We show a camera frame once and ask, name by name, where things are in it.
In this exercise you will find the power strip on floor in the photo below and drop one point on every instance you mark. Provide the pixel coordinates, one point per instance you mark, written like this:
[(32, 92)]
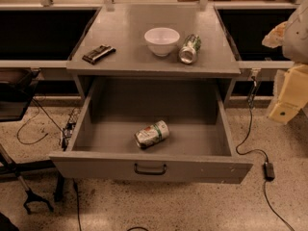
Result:
[(67, 131)]

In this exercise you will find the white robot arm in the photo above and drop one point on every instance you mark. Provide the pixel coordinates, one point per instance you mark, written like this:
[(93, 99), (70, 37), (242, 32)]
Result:
[(295, 43)]

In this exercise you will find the grey counter cabinet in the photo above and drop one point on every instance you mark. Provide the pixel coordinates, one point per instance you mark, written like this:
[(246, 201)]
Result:
[(124, 27)]

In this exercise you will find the black snack bar packet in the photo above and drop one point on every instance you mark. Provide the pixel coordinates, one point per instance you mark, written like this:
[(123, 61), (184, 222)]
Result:
[(98, 53)]

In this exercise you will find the black power adapter with cable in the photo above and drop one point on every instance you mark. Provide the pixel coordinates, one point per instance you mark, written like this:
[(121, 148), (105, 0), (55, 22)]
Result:
[(268, 168)]

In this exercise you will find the black bin at left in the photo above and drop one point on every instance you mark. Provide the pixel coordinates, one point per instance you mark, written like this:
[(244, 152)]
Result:
[(17, 89)]

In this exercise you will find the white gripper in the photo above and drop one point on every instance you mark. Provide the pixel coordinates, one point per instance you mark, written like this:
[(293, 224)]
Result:
[(296, 38)]

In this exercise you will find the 7up can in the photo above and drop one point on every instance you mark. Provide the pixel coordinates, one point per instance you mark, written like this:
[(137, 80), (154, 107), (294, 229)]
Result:
[(152, 134)]

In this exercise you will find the black tripod stand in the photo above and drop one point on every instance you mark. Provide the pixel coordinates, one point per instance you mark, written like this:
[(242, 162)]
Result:
[(11, 167)]

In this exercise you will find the grey open top drawer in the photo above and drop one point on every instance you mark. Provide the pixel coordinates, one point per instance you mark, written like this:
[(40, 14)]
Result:
[(199, 147)]

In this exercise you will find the black drawer handle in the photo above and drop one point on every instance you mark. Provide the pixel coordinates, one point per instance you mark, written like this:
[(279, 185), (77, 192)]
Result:
[(150, 171)]

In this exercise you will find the green can on counter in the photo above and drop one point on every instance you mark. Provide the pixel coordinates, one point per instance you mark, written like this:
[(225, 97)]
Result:
[(189, 50)]

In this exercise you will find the white bowl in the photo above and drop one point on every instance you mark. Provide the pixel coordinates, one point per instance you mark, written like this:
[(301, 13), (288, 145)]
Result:
[(161, 41)]

